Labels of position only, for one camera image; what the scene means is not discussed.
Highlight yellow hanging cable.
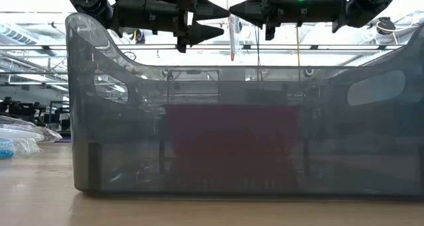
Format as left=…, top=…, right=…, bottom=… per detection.
left=295, top=26, right=301, bottom=68

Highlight toothbrushes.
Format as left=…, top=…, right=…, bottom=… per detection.
left=0, top=128, right=46, bottom=143

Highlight long grey horizontal rail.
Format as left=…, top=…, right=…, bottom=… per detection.
left=0, top=44, right=405, bottom=52

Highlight black device with yellow cable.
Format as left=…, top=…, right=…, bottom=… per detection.
left=376, top=16, right=398, bottom=36

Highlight smoky translucent plastic bin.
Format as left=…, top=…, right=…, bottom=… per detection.
left=65, top=13, right=424, bottom=198

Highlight green toothbrush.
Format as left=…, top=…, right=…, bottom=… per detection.
left=0, top=115, right=63, bottom=143

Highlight dark device with yellow stripe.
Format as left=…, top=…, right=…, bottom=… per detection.
left=134, top=28, right=146, bottom=44

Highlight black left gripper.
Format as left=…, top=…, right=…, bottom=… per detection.
left=111, top=0, right=231, bottom=54

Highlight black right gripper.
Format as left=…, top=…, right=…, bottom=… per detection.
left=229, top=0, right=343, bottom=42

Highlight black background robot rig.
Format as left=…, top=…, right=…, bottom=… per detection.
left=0, top=96, right=72, bottom=137

